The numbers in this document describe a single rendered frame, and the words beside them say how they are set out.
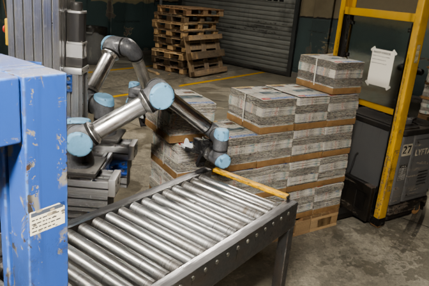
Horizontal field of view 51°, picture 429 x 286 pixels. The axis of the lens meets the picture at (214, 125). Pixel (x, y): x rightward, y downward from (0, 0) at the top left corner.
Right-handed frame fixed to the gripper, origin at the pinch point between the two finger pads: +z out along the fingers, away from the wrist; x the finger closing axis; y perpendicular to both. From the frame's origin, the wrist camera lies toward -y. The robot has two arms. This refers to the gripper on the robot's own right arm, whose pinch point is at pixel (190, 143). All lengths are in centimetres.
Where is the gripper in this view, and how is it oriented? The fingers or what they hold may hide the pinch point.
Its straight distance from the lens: 253.1
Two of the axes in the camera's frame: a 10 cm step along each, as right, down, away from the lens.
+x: -8.4, 0.8, -5.3
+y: 0.9, -9.5, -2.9
